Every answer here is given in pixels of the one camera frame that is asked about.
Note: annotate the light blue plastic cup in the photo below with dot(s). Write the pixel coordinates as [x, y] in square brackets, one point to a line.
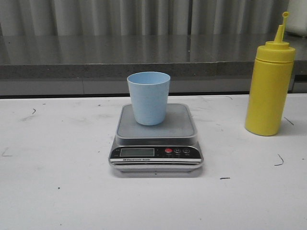
[149, 92]

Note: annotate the yellow squeeze bottle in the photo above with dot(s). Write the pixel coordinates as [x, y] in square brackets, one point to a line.
[271, 76]

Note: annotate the silver electronic kitchen scale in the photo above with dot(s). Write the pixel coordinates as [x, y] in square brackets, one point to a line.
[169, 147]

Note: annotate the grey stone counter ledge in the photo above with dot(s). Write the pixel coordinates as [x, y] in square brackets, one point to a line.
[64, 66]

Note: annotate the grey pleated curtain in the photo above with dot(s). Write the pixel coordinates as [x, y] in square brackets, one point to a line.
[139, 17]

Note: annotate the white box on counter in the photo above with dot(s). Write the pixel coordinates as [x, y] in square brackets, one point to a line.
[297, 20]

